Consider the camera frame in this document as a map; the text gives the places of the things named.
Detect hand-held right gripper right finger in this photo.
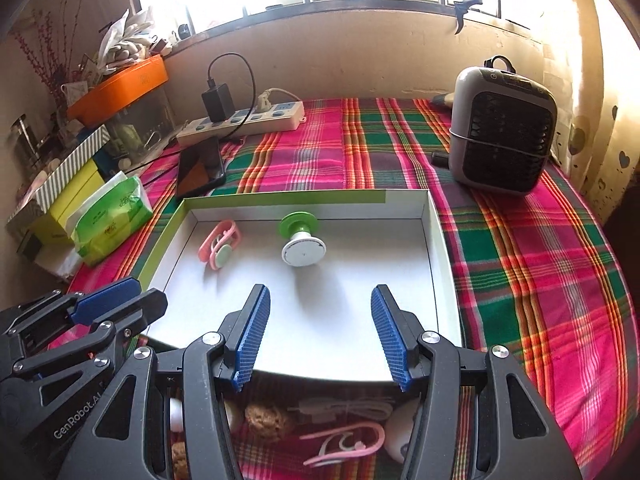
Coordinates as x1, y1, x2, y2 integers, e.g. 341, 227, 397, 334
370, 284, 583, 480

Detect black window frame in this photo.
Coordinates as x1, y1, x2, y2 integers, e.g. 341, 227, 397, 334
135, 0, 546, 48

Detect white panda toy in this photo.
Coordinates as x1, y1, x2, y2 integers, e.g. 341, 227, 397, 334
385, 397, 426, 463

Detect black charger adapter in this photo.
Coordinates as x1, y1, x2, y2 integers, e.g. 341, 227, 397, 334
201, 77, 236, 123

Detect glass tank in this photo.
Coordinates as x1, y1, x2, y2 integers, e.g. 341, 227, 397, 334
107, 82, 176, 161

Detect white cardboard box green rim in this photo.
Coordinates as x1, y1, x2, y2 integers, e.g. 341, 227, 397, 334
137, 188, 463, 388

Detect grey portable heater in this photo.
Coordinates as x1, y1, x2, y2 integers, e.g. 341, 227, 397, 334
448, 55, 558, 196

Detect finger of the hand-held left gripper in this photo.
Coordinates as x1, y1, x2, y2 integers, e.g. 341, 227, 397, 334
12, 288, 168, 385
0, 277, 143, 341

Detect plaid blanket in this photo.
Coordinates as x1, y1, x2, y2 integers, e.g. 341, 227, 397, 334
47, 95, 633, 480

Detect black smartphone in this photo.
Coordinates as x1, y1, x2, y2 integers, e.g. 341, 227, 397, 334
175, 136, 227, 200

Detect white power strip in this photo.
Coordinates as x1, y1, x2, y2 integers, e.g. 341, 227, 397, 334
176, 101, 306, 148

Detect striped cardboard box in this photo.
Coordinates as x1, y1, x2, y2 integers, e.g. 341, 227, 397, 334
5, 125, 111, 233

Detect white cable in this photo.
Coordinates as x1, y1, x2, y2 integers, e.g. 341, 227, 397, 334
292, 396, 396, 423

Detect heart print curtain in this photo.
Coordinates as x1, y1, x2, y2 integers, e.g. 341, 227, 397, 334
545, 0, 640, 211

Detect glass jar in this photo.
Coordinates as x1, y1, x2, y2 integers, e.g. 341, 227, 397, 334
10, 115, 51, 171

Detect brown walnut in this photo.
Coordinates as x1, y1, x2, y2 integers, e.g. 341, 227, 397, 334
244, 402, 296, 442
171, 441, 191, 480

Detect black charger cable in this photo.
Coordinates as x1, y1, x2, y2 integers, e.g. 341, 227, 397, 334
207, 53, 256, 141

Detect orange box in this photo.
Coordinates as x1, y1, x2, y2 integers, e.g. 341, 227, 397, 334
66, 55, 169, 126

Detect black window handle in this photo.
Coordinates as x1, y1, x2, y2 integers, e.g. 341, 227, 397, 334
452, 0, 483, 36

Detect dried red branches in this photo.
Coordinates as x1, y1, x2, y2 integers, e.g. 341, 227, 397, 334
12, 0, 96, 111

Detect green white suction holder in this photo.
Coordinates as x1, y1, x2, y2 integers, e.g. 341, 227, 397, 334
279, 211, 327, 267

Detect pink ear hook clip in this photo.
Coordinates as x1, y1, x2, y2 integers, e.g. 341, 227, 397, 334
299, 421, 386, 467
198, 220, 243, 271

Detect yellow box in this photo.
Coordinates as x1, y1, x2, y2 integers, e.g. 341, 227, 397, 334
27, 160, 108, 246

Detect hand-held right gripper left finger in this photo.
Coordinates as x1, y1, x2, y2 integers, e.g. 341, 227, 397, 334
57, 284, 273, 480

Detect green tissue pack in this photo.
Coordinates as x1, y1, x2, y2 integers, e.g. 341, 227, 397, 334
70, 171, 154, 267

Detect white gloves bundle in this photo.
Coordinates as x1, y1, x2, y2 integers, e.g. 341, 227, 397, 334
97, 7, 173, 68

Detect white plug with cable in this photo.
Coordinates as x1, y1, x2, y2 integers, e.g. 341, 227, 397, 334
256, 87, 301, 111

